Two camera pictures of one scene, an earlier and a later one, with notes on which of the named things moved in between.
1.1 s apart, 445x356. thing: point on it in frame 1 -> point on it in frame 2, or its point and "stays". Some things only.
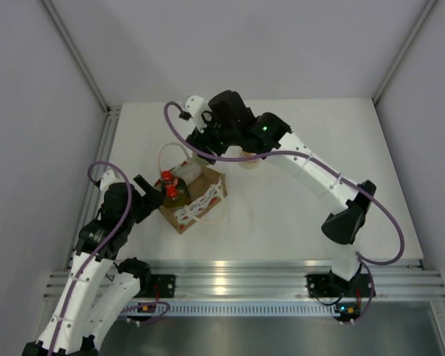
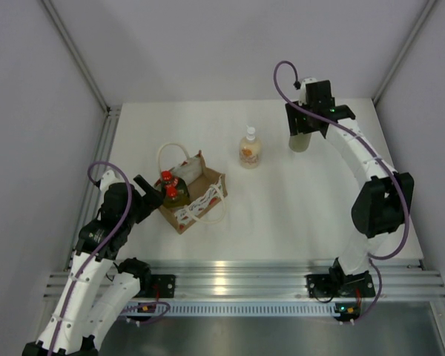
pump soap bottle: (248, 164) stays
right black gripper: (201, 140) -> (292, 113)
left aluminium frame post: (105, 134) stays
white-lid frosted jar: (197, 163) -> (300, 142)
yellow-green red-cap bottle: (174, 197) stays
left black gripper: (151, 200) stays
